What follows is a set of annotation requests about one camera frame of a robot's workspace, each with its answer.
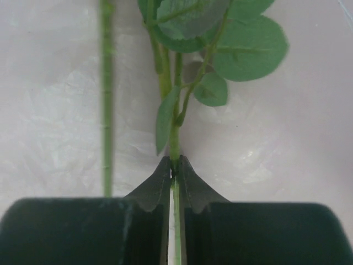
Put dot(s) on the pink flower stem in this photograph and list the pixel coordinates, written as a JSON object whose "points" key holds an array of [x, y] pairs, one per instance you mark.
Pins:
{"points": [[107, 83], [198, 46]]}

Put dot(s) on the purple pink wrapping paper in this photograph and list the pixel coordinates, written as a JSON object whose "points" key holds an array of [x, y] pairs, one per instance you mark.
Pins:
{"points": [[287, 136]]}

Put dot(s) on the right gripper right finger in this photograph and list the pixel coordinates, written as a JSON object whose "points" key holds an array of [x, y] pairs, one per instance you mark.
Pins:
{"points": [[215, 230]]}

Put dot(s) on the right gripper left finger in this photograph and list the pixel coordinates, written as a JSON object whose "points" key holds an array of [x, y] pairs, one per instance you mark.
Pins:
{"points": [[130, 230]]}

